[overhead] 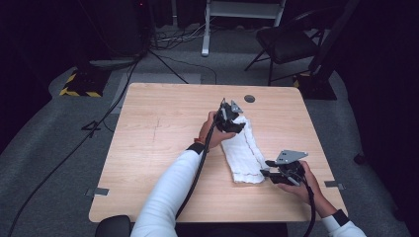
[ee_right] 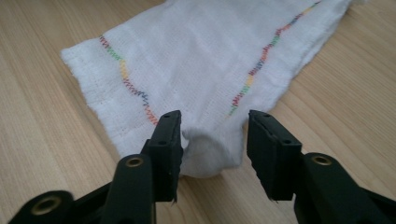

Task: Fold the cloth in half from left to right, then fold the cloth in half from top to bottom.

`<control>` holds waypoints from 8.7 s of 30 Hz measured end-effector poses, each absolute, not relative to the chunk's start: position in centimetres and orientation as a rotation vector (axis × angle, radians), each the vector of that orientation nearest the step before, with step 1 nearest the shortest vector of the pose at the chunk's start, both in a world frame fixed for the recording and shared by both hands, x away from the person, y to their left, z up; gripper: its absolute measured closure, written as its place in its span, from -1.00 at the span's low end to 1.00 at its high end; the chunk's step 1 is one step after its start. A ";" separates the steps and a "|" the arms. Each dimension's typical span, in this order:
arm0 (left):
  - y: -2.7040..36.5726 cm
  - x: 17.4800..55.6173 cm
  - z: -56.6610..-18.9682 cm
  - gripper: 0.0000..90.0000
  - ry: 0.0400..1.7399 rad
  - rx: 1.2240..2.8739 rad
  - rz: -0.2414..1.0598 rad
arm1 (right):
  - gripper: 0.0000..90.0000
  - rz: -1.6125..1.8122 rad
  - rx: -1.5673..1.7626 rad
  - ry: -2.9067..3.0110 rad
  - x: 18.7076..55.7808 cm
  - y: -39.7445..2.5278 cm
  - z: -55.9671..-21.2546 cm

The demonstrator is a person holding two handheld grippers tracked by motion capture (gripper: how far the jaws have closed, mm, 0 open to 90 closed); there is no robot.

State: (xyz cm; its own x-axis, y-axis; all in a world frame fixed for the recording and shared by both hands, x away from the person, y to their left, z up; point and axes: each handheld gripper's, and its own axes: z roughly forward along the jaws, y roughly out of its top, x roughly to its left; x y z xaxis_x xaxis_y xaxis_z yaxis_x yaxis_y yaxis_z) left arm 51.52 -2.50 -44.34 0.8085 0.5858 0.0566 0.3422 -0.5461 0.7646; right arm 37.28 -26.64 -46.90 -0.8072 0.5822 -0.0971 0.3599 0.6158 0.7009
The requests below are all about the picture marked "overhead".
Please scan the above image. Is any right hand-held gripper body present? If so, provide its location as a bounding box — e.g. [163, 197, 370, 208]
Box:
[274, 149, 309, 188]

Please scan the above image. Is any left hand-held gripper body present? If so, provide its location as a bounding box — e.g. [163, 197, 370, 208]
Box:
[213, 97, 244, 133]

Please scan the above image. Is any white towel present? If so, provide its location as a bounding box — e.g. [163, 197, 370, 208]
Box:
[219, 115, 270, 185]

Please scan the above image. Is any person's left hand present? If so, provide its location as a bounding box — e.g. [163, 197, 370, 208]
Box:
[199, 111, 236, 149]

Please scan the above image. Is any person's right hand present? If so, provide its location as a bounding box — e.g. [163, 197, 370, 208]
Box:
[278, 160, 332, 219]

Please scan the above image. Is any grey tape piece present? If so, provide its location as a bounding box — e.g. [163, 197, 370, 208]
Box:
[323, 180, 347, 192]
[85, 187, 110, 198]

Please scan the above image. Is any person's dark clothing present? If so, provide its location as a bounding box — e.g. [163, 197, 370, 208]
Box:
[174, 222, 290, 237]

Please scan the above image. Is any small black floor object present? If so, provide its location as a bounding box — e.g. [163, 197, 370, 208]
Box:
[353, 152, 368, 166]

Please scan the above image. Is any black folding chair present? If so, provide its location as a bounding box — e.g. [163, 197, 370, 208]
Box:
[244, 9, 326, 87]

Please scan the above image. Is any black stand column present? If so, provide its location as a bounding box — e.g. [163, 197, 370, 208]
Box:
[308, 0, 361, 77]

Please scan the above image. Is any black computer tower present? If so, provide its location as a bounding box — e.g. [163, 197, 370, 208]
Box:
[94, 0, 153, 59]

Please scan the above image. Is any black office chair seat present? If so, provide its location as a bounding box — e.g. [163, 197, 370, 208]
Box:
[94, 214, 133, 237]

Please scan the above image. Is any right hand-held gripper cable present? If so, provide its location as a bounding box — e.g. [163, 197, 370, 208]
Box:
[295, 172, 317, 237]

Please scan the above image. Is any hand-held gripper cable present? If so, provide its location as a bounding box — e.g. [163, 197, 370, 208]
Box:
[295, 172, 317, 237]
[174, 119, 219, 220]

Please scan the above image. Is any left hand-held gripper cable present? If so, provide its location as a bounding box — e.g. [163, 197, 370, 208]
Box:
[174, 119, 219, 220]

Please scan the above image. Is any thin black floor cable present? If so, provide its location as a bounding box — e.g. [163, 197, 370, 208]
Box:
[157, 53, 218, 86]

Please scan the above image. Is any black yellow striped base plate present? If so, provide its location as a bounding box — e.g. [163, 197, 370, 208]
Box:
[58, 67, 112, 99]
[293, 72, 338, 101]

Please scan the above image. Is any white desk frame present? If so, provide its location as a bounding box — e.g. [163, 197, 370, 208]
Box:
[201, 0, 287, 58]

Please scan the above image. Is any bundle of floor cables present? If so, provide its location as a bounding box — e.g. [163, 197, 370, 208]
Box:
[151, 18, 213, 51]

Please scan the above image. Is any long black floor cable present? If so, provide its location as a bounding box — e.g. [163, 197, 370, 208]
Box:
[6, 61, 140, 237]

